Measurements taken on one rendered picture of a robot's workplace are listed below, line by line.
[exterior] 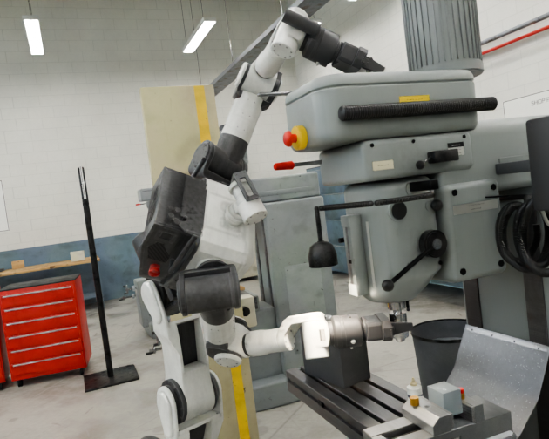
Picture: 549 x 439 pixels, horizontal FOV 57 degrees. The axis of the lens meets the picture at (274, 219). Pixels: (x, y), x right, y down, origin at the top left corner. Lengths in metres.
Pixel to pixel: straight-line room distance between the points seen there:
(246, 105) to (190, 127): 1.45
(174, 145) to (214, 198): 1.58
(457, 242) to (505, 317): 0.38
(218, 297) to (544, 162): 0.80
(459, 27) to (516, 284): 0.73
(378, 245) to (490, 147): 0.42
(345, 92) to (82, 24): 9.72
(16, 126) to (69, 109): 0.95
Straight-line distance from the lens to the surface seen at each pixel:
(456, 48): 1.49
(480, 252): 1.44
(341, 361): 1.74
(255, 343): 1.47
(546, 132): 1.27
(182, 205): 1.34
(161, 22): 11.00
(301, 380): 1.88
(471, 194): 1.42
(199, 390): 1.71
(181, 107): 3.00
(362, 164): 1.24
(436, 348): 3.33
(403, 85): 1.31
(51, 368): 5.85
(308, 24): 1.35
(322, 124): 1.21
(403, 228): 1.31
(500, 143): 1.52
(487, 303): 1.73
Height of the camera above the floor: 1.63
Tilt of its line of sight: 3 degrees down
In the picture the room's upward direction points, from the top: 7 degrees counter-clockwise
